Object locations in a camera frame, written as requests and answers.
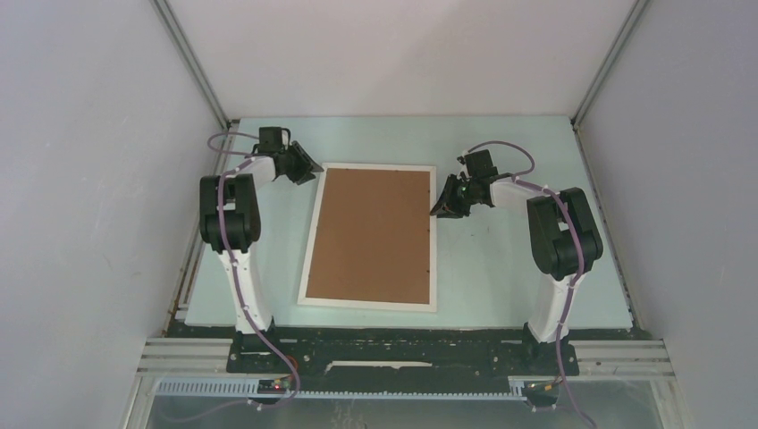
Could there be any white picture frame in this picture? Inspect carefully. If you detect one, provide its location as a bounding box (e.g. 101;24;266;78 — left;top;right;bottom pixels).
296;163;439;314

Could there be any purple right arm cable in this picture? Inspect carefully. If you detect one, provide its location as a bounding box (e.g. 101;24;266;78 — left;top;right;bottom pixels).
467;139;596;429

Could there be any aluminium corner rail right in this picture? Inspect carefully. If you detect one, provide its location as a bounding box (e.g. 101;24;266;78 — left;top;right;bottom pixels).
571;0;653;130

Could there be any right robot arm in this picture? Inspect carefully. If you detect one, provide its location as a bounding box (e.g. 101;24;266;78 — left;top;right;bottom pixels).
430;149;603;374

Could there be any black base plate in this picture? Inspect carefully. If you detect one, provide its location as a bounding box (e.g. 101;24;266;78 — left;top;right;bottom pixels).
226;327;579;394

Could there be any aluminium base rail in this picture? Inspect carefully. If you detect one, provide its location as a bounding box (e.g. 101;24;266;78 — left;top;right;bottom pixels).
120;338;693;428

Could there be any brown backing board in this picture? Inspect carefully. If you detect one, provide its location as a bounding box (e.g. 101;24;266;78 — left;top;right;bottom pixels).
305;168;433;306

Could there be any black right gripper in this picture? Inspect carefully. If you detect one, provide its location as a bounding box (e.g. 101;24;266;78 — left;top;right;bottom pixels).
429;174;476;220

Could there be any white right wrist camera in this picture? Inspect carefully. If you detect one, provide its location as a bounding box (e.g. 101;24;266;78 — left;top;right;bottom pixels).
457;155;470;178

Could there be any aluminium corner rail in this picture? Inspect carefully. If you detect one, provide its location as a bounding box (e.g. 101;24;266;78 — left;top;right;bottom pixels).
571;0;653;130
149;0;232;130

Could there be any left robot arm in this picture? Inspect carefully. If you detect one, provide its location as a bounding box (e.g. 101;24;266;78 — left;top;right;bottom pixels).
199;126;324;334

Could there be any aluminium corner rail left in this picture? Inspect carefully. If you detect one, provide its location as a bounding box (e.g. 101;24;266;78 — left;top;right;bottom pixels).
149;0;232;130

